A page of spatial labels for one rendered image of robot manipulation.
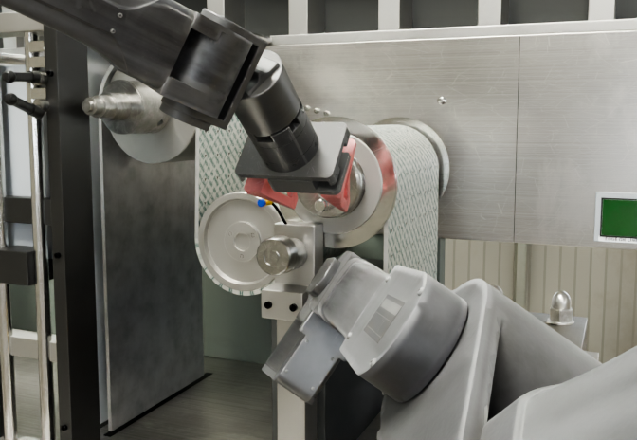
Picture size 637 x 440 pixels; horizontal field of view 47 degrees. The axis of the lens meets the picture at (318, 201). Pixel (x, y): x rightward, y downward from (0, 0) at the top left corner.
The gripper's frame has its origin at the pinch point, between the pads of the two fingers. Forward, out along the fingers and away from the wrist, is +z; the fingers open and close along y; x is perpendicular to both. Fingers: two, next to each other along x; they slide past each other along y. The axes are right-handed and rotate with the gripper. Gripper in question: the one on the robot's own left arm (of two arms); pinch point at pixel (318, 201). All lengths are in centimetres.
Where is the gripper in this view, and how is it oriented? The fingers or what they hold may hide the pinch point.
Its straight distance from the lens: 77.4
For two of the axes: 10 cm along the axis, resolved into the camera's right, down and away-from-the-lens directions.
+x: 2.5, -8.3, 4.9
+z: 3.0, 5.5, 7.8
